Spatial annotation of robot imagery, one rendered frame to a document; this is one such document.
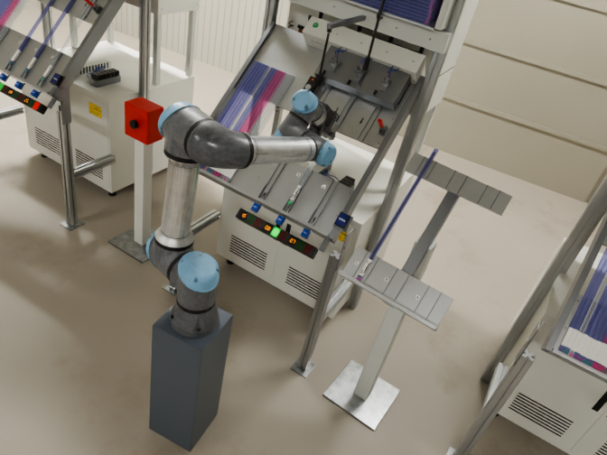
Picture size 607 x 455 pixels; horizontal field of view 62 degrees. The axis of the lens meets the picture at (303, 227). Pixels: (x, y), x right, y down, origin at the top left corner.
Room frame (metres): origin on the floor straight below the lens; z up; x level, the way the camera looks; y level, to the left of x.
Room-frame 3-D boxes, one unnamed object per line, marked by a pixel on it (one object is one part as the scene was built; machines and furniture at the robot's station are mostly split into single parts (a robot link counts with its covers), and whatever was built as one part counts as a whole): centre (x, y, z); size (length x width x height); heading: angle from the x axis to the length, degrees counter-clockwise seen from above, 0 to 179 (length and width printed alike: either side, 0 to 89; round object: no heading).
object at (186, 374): (1.09, 0.26, 0.28); 0.18 x 0.18 x 0.55; 74
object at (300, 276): (2.17, -0.04, 0.31); 0.70 x 0.65 x 0.62; 67
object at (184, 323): (1.09, 0.26, 0.60); 0.15 x 0.15 x 0.10
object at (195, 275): (1.09, 0.27, 0.72); 0.13 x 0.12 x 0.14; 52
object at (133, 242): (2.03, 0.81, 0.39); 0.24 x 0.24 x 0.78; 67
